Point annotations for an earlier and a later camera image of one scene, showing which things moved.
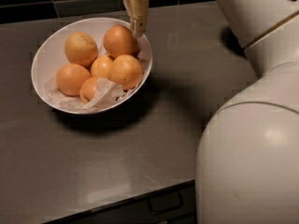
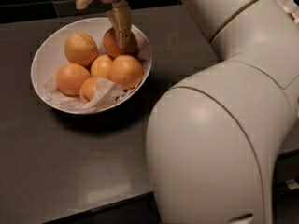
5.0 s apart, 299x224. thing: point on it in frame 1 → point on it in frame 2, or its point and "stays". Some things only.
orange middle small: x=102 y=67 stays
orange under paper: x=88 y=90 stays
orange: x=120 y=40 stays
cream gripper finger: x=136 y=6 → x=121 y=17
